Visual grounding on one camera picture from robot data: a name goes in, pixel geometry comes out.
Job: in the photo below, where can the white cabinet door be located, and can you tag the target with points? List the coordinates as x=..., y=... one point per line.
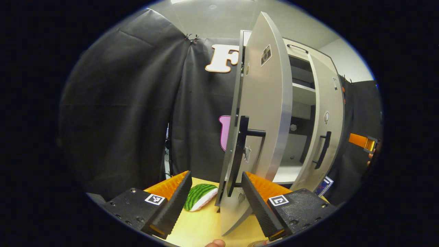
x=267, y=96
x=335, y=103

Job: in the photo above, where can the watermelon slice plush toy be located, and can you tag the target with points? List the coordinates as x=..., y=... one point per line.
x=199, y=195

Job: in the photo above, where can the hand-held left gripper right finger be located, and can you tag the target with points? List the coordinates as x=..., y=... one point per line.
x=257, y=206

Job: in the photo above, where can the white cabinet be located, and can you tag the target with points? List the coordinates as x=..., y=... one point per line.
x=305, y=128

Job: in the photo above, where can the white cabinet shelf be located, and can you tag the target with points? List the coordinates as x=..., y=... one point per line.
x=303, y=94

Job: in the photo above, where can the black backdrop cloth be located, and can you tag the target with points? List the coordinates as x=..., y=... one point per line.
x=130, y=103

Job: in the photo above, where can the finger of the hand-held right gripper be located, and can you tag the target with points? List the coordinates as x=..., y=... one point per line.
x=358, y=140

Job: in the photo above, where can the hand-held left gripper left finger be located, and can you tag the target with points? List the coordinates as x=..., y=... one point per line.
x=175, y=209

